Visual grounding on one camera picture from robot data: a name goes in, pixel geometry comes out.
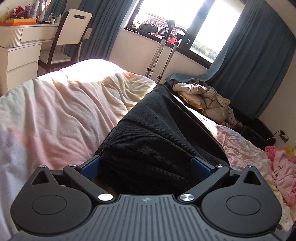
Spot black garment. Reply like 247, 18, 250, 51
98, 85, 229, 195

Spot pink garment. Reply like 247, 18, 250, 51
265, 146, 295, 206

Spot yellow item by headboard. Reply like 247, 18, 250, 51
283, 145, 295, 157

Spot black sofa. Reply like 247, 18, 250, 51
165, 82, 275, 150

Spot white patterned blanket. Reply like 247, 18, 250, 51
216, 93, 237, 127

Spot beige puffer jacket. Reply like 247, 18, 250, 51
172, 80, 227, 123

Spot right blue curtain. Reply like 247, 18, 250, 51
166, 1, 295, 118

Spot blue curtain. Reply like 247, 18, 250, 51
166, 1, 295, 118
45, 0, 134, 61

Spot white dresser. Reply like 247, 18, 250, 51
1, 24, 58, 95

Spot white wooden chair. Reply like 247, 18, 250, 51
38, 9, 92, 73

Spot garment steamer stand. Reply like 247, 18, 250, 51
144, 19, 191, 84

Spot black framed window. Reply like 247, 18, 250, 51
126, 0, 247, 68

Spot left blue curtain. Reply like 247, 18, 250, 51
45, 0, 134, 61

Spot wall power outlet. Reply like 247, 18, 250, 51
279, 130, 289, 143

